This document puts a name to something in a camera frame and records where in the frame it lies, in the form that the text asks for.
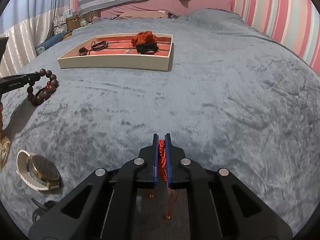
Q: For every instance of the watch with beige strap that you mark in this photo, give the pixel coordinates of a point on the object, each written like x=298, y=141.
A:
x=37, y=171

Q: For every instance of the cream scrunchie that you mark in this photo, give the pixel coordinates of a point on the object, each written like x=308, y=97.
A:
x=4, y=150

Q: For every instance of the blue cloth on furniture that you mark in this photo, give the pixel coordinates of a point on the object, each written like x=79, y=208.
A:
x=51, y=41

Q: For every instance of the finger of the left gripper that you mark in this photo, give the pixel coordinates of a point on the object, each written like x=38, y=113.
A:
x=30, y=79

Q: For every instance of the brown storage box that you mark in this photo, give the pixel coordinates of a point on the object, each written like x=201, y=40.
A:
x=73, y=23

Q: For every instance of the white tray brick-pattern lining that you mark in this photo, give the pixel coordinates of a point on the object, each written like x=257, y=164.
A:
x=117, y=51

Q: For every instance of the grey plush bed blanket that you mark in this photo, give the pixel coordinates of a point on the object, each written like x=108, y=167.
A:
x=232, y=98

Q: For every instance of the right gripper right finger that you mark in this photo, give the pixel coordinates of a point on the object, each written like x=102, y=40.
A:
x=168, y=160

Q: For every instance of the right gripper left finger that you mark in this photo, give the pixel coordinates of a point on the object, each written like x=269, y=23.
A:
x=155, y=162

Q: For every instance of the white shiny curtain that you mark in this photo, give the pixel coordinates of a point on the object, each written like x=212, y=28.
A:
x=25, y=36

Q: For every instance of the beige folded cloth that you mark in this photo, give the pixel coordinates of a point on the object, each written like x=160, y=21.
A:
x=143, y=14

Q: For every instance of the orange scrunchie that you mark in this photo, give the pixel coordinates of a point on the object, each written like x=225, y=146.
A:
x=141, y=38

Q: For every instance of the person's left hand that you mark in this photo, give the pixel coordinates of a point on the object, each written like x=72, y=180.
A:
x=1, y=120

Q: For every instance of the black scrunchie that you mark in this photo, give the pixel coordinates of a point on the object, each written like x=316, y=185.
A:
x=147, y=48

